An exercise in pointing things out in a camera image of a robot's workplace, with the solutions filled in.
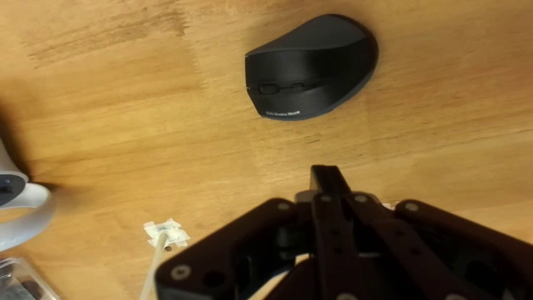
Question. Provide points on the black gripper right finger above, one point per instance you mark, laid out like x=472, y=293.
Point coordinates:
x=411, y=253

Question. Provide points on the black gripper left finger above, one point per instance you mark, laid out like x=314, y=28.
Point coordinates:
x=241, y=258

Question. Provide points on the black computer mouse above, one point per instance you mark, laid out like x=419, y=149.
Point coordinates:
x=312, y=69

